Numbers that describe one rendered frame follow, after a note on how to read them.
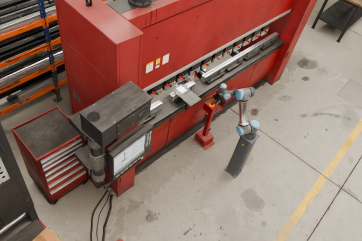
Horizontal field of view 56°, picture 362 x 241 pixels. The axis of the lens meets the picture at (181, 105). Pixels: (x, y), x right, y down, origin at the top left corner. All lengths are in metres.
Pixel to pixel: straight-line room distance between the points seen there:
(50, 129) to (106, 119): 1.32
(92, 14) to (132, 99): 0.73
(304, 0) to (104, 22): 3.25
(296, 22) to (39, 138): 3.80
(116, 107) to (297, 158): 3.27
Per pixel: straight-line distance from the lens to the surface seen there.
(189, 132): 4.83
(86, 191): 4.34
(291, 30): 5.43
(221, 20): 3.79
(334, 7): 8.44
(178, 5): 3.06
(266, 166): 4.88
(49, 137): 3.60
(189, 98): 3.94
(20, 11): 4.42
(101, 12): 2.79
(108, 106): 2.51
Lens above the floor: 3.81
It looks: 47 degrees down
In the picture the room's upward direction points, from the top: 11 degrees clockwise
